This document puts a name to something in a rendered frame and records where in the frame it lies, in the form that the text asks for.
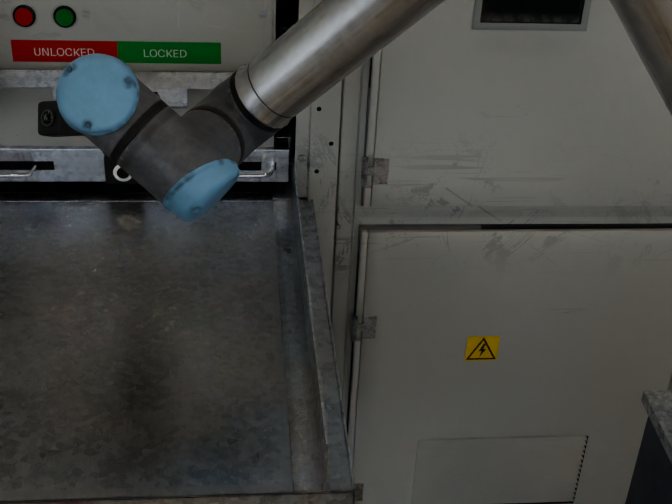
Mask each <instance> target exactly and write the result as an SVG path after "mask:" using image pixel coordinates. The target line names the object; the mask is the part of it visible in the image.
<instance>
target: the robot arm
mask: <svg viewBox="0 0 672 504"><path fill-rule="evenodd" d="M444 1H445V0H322V1H321V2H320V3H319V4H318V5H317V6H315V7H314V8H313V9H312V10H311V11H309V12H308V13H307V14H306V15H305V16H304V17H302V18H301V19H300V20H299V21H298V22H297V23H295V24H294V25H293V26H292V27H291V28H289V29H288V30H287V31H286V32H285V33H284V34H282V35H281V36H280V37H279V38H278V39H277V40H275V41H274V42H273V43H272V44H271V45H270V46H268V47H267V48H266V49H265V50H264V51H262V52H261V53H260V54H259V55H258V56H257V57H255V58H254V59H253V60H252V61H251V62H250V63H248V64H247V65H244V66H242V67H240V68H239V69H238V70H237V71H236V72H234V73H233V74H232V75H231V76H229V77H228V78H227V79H226V80H225V81H223V82H221V83H220V84H218V85H217V86H216V87H215V88H214V89H213V90H212V91H211V92H210V94H208V95H207V96H206V97H205V98H203V99H202V100H201V101H200V102H198V103H197V104H196V105H195V106H194V107H192V108H191V109H190V110H189V111H187V112H186V113H185V114H184V115H183V116H180V115H179V114H177V113H176V112H175V111H174V110H173V109H172V108H171V107H169V106H168V105H167V104H166V103H165V102H164V101H163V100H162V99H161V98H160V96H159V94H158V92H153V91H151V90H150V89H149V88H148V87H147V86H146V85H145V84H144V83H142V82H141V81H140V80H139V79H138V78H137V77H136V76H135V74H134V72H133V71H132V69H131V68H130V67H129V66H128V65H127V64H126V63H125V62H123V61H122V60H120V59H118V58H116V57H113V56H110V55H106V54H99V53H95V54H88V55H84V56H81V57H79V58H77V59H75V60H74V61H72V62H71V63H70V64H69V65H68V66H67V67H66V68H65V69H64V70H63V72H62V74H61V75H60V77H59V80H58V83H57V87H56V100H57V101H43V102H40V103H39V104H38V133H39V134H40V135H43V136H49V137H67V136H85V137H86V138H87V139H89V140H90V141H91V142H92V143H93V144H94V145H95V146H97V147H98V148H99V149H100V150H101V151H102V152H103V153H104V155H105V156H108V157H109V158H110V159H112V160H113V161H114V162H115V163H116V164H117V165H118V166H119V167H121V168H122V169H123V170H124V171H125V172H126V173H128V174H129V175H130V176H131V177H132V178H133V179H134V180H136V181H137V182H138V183H139V184H140V185H141V186H142V187H144V188H145V189H146V190H147V191H148V192H149V193H151V194H152V195H153V196H154V197H155V198H156V199H157V200H159V201H160V202H161V203H162V204H163V206H164V208H165V209H166V210H168V211H170V212H173V213H174V214H175V215H176V216H178V217H179V218H180V219H181V220H183V221H186V222H192V221H195V220H197V219H199V218H200V217H201V216H203V215H204V214H205V213H206V212H207V211H208V210H209V209H210V208H211V207H213V206H214V205H215V204H216V203H217V202H218V201H219V200H220V199H221V198H222V197H223V196H224V195H225V194H226V193H227V192H228V191H229V190H230V188H231V187H232V186H233V185H234V184H235V182H236V181H237V180H238V178H239V176H240V169H239V168H238V166H239V165H240V164H241V163H242V162H243V161H244V160H245V159H246V158H247V157H248V156H249V155H250V154H251V153H252V152H253V151H254V150H255V149H256V148H258V147H259V146H260V145H262V144H263V143H264V142H265V141H267V140H268V139H269V138H271V137H272V136H273V135H275V134H276V133H277V132H278V131H280V130H281V129H282V128H283V127H285V126H286V125H287V124H288V123H289V122H290V120H291V119H292V118H293V117H295V116H296V115H297V114H298V113H300V112H301V111H302V110H304V109H305V108H306V107H308V106H309V105H310V104H311V103H313V102H314V101H315V100H317V99H318V98H319V97H321V96H322V95H323V94H324V93H326V92H327V91H328V90H330V89H331V88H332V87H334V86H335V85H336V84H337V83H339V82H340V81H341V80H343V79H344V78H345V77H347V76H348V75H349V74H350V73H352V72H353V71H354V70H356V69H357V68H358V67H360V66H361V65H362V64H363V63H365V62H366V61H367V60H369V59H370V58H371V57H372V56H374V55H375V54H376V53H378V52H379V51H380V50H382V49H383V48H384V47H385V46H387V45H388V44H389V43H391V42H392V41H393V40H395V39H396V38H397V37H398V36H400V35H401V34H402V33H404V32H405V31H406V30H408V29H409V28H410V27H411V26H413V25H414V24H415V23H417V22H418V21H419V20H421V19H422V18H423V17H424V16H426V15H427V14H428V13H430V12H431V11H432V10H434V9H435V8H436V7H437V6H439V5H440V4H441V3H443V2H444ZM609 1H610V3H611V4H612V6H613V8H614V10H615V12H616V14H617V16H618V17H619V19H620V21H621V23H622V25H623V27H624V29H625V31H626V32H627V34H628V36H629V38H630V40H631V42H632V44H633V45H634V47H635V49H636V51H637V53H638V55H639V57H640V59H641V60H642V62H643V64H644V66H645V68H646V70H647V72H648V73H649V75H650V77H651V79H652V81H653V83H654V85H655V87H656V88H657V90H658V92H659V94H660V96H661V98H662V100H663V101H664V103H665V105H666V107H667V109H668V111H669V113H670V114H671V116H672V0H609Z"/></svg>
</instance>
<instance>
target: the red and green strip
mask: <svg viewBox="0 0 672 504"><path fill-rule="evenodd" d="M11 48H12V56H13V62H72V61H74V60H75V59H77V58H79V57H81V56H84V55H88V54H95V53H99V54H106V55H110V56H113V57H116V58H118V59H120V60H122V61H123V62H125V63H173V64H221V43H212V42H142V41H72V40H11Z"/></svg>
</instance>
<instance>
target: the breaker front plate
mask: <svg viewBox="0 0 672 504"><path fill-rule="evenodd" d="M19 5H27V6H30V7H31V8H32V9H33V10H34V12H35V14H36V20H35V22H34V24H33V25H31V26H29V27H21V26H19V25H18V24H16V22H15V21H14V19H13V10H14V9H15V8H16V7H17V6H19ZM62 5H65V6H69V7H71V8H72V9H73V10H74V11H75V13H76V21H75V23H74V25H73V26H71V27H69V28H63V27H60V26H59V25H57V24H56V23H55V21H54V18H53V13H54V11H55V9H56V8H57V7H59V6H62ZM11 40H72V41H142V42H212V43H221V64H173V63H126V64H127V65H128V66H129V67H130V68H131V69H132V71H206V72H236V71H237V70H238V69H239V68H240V67H242V66H244V64H248V63H250V62H251V61H252V60H253V59H254V58H255V57H257V56H258V55H259V54H260V53H261V52H262V51H264V50H265V49H266V48H267V47H268V46H270V45H271V44H272V43H273V42H274V0H0V69H31V70H64V69H65V68H66V67H67V66H68V65H69V64H70V63H71V62H13V56H12V48H11ZM150 90H151V91H153V92H158V94H159V96H160V98H161V99H162V100H163V101H164V102H165V103H166V104H167V105H168V106H169V107H171V108H172V109H173V110H174V111H175V112H176V113H177V114H179V115H180V116H183V115H184V114H185V113H186V112H187V111H189V110H190V109H191V108H192V107H194V106H195V105H196V104H197V103H198V102H200V101H201V100H202V99H203V98H205V97H206V96H207V95H208V94H210V92H211V91H212V90H213V89H150ZM43 101H57V100H56V88H19V87H0V146H95V145H94V144H93V143H92V142H91V141H90V140H89V139H87V138H86V137H85V136H67V137H49V136H43V135H40V134H39V133H38V104H39V103H40V102H43Z"/></svg>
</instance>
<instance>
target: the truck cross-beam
mask: <svg viewBox="0 0 672 504"><path fill-rule="evenodd" d="M261 151H275V177H274V182H288V181H289V143H288V138H274V147H258V148H256V149H255V150H254V151H253V152H252V153H251V154H250V155H249V156H248V157H247V158H246V159H245V160H244V161H243V162H242V163H241V164H240V165H239V166H238V168H239V169H240V173H261ZM35 163H37V164H38V165H39V167H38V169H37V170H36V172H35V173H34V174H33V175H31V176H29V177H24V178H0V182H106V180H105V168H104V153H103V152H102V151H101V150H100V149H99V148H98V147H97V146H0V173H25V172H28V171H30V170H31V168H32V167H33V166H34V164H35ZM236 182H261V178H238V180H237V181H236Z"/></svg>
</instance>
